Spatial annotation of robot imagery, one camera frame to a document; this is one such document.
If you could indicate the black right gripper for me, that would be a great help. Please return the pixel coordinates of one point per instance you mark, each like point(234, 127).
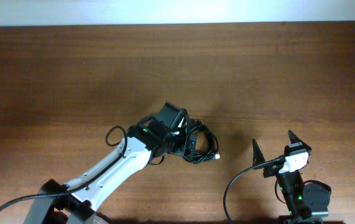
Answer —
point(275, 168)

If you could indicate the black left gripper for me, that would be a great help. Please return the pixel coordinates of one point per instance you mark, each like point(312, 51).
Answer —
point(183, 137)

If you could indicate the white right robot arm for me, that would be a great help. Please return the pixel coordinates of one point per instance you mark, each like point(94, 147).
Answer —
point(307, 201)

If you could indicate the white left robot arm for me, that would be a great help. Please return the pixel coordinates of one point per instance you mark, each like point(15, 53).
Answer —
point(78, 200)

